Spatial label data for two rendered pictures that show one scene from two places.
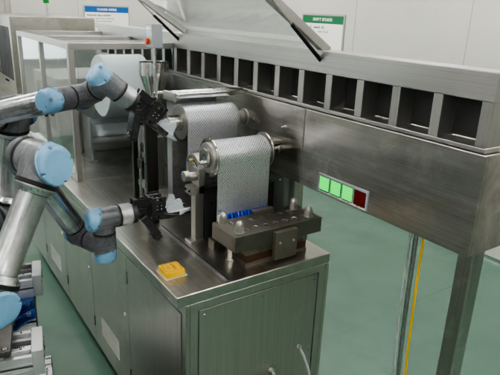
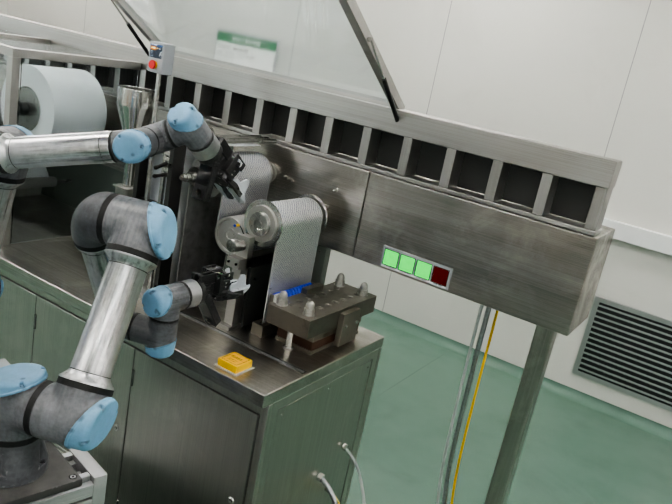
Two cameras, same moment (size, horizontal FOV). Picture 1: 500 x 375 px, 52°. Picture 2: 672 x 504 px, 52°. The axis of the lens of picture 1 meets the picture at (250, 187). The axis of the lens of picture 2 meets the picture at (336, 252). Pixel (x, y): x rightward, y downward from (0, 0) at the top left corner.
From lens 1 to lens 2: 0.83 m
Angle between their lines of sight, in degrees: 24
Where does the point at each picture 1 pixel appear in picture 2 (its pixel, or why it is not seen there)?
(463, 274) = (538, 354)
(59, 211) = not seen: hidden behind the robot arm
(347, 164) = (425, 238)
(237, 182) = (291, 254)
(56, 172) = (167, 241)
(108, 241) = (173, 328)
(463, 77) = (578, 161)
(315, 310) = (363, 403)
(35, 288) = not seen: hidden behind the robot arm
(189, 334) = (266, 439)
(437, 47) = not seen: hidden behind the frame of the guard
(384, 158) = (476, 234)
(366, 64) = (461, 133)
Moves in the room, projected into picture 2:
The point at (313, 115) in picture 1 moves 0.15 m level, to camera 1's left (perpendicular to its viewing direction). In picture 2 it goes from (381, 181) to (339, 176)
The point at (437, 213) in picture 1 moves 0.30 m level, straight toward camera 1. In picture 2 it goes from (537, 292) to (572, 333)
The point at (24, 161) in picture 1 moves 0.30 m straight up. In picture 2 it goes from (128, 226) to (144, 83)
